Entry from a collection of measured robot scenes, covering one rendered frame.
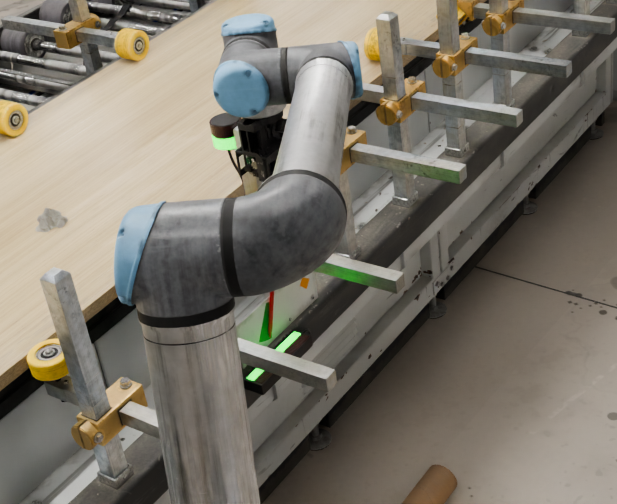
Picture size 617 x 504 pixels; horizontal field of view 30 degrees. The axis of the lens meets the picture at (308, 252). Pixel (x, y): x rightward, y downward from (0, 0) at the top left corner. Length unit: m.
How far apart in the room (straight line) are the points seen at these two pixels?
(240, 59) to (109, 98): 1.16
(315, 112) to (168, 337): 0.41
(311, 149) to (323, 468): 1.67
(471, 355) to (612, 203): 0.91
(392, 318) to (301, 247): 1.92
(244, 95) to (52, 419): 0.76
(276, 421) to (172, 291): 1.61
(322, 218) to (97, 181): 1.30
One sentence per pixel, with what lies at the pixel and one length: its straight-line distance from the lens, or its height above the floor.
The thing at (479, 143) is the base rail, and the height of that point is 0.70.
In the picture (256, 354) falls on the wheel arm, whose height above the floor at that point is 0.82.
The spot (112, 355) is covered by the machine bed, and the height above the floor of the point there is 0.75.
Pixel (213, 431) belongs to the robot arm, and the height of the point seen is 1.18.
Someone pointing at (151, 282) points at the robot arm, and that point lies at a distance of 1.32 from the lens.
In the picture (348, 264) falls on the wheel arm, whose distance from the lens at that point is 2.20.
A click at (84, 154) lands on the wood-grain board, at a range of 2.71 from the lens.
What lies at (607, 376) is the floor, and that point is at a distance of 3.25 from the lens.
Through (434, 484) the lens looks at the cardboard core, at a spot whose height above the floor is 0.08.
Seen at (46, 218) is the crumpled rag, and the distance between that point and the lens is 2.45.
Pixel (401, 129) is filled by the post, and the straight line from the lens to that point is 2.57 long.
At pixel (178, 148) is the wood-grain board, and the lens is 2.64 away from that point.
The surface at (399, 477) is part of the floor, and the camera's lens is 2.98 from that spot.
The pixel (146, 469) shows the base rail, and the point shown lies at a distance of 2.09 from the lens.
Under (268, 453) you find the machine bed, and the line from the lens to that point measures 2.86.
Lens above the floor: 2.08
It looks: 33 degrees down
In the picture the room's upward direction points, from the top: 9 degrees counter-clockwise
